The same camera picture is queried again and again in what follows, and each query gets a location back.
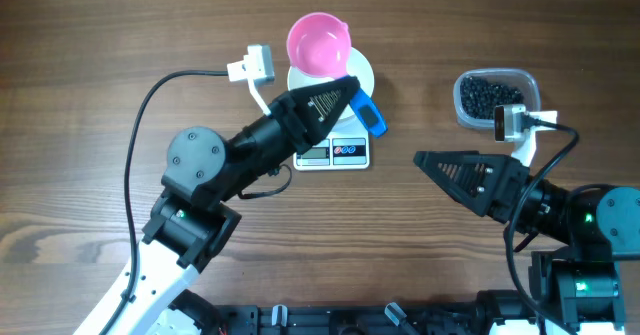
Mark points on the white digital kitchen scale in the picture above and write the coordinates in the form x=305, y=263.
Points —
x=345, y=148

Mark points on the white round bowl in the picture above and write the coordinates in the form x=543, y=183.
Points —
x=357, y=66

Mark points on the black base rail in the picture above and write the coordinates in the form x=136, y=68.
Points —
x=476, y=317

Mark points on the clear plastic container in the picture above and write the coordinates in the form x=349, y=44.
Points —
x=510, y=76

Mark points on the pink scoop blue handle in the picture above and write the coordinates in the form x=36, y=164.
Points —
x=319, y=45

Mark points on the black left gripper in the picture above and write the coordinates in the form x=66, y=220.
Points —
x=298, y=105

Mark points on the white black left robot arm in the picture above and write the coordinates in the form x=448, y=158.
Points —
x=190, y=222

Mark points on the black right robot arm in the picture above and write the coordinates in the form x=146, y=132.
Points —
x=597, y=224

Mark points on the black beans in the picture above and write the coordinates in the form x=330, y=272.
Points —
x=479, y=97

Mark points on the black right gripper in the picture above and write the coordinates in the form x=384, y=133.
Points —
x=494, y=181

